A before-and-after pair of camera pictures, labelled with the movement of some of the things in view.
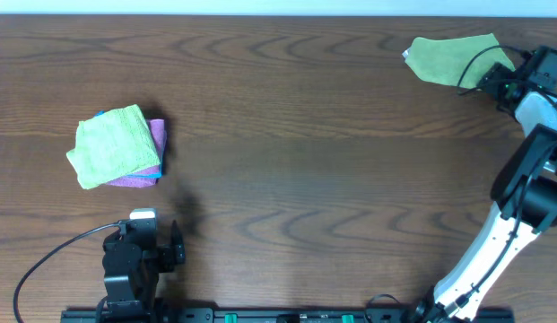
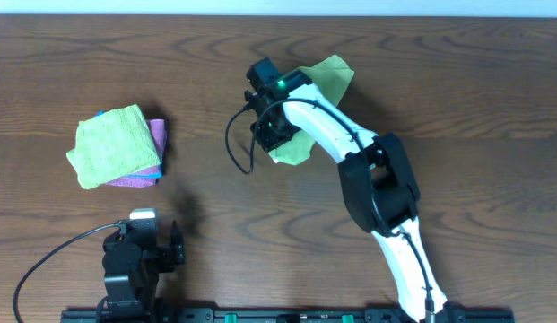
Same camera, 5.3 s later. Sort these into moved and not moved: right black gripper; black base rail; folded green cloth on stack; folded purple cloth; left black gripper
Moved: right black gripper
Not moved: folded green cloth on stack; folded purple cloth; black base rail; left black gripper
